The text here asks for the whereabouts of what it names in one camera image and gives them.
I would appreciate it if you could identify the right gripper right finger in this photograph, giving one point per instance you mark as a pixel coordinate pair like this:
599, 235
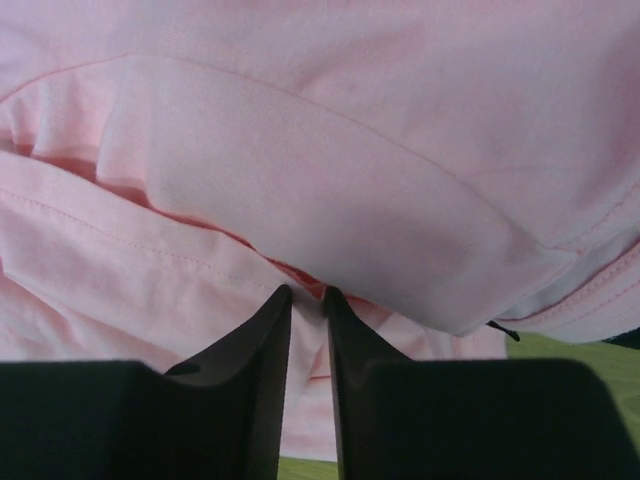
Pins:
397, 418

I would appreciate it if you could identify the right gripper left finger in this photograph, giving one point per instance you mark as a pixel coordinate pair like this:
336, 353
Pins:
216, 415

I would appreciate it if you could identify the pink t shirt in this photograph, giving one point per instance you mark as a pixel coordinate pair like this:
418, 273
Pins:
459, 169

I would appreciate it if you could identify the folded black t shirt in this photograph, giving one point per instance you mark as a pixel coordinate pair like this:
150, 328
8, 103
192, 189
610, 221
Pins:
631, 341

